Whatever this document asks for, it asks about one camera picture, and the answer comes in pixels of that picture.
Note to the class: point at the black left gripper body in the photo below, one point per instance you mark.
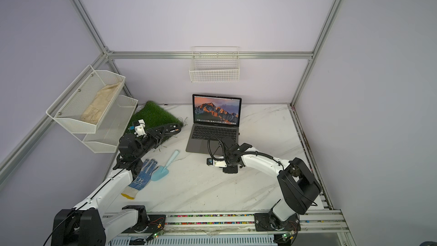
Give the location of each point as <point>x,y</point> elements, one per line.
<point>152,140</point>

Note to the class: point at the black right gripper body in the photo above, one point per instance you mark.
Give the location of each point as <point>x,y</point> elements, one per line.
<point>232,167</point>

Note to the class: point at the grey laptop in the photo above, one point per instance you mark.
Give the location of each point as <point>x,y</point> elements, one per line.
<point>214,119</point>

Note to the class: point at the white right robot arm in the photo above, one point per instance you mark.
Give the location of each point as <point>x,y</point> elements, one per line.
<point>298,184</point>

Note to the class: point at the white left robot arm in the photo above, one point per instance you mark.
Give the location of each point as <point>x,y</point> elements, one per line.
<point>85,223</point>

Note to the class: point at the green artificial grass mat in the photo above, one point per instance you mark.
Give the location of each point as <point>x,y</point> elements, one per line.
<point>153,115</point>

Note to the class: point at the light blue plastic scoop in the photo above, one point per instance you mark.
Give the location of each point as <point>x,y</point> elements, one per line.
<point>162,171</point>

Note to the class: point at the blue dotted work glove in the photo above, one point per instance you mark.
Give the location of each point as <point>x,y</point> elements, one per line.
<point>142,180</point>

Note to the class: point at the white lower mesh shelf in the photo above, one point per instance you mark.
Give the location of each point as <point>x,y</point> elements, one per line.
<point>112,127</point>

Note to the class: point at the white mesh shelf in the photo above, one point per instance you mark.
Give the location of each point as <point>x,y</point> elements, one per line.
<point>71,104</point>
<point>112,127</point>

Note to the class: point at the beige cloth in shelf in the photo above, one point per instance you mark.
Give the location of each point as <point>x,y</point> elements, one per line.
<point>96,109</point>

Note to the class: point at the white upper mesh shelf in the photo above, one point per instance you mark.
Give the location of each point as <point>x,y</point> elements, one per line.
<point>71,104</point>

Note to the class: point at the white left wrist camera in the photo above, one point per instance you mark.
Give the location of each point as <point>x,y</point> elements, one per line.
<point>139,128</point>

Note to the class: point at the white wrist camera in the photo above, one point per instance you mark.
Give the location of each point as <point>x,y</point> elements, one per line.
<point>216,163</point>
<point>139,128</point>

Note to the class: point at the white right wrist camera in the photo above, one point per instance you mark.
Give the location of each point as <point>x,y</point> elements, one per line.
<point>216,163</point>

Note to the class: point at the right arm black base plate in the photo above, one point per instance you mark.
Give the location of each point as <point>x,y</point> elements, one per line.
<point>269,222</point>

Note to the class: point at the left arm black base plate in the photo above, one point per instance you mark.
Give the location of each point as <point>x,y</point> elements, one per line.
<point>154,224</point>

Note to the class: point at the white wire wall basket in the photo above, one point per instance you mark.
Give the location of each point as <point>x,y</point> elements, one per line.
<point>220,64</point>

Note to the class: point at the aluminium rail base frame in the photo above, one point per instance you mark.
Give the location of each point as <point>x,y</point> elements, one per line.
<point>219,222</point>

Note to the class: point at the aluminium enclosure frame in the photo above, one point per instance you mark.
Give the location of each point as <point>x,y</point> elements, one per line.
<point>10,165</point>

